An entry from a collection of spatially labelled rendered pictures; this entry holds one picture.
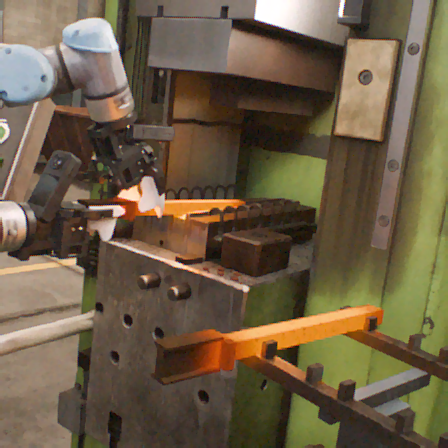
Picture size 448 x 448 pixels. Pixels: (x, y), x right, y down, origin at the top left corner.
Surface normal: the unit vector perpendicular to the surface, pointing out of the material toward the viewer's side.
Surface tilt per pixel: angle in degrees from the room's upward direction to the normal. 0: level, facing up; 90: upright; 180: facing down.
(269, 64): 90
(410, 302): 90
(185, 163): 90
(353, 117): 90
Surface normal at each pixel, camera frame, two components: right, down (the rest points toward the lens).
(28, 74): 0.18, 0.22
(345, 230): -0.61, 0.08
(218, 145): 0.78, 0.22
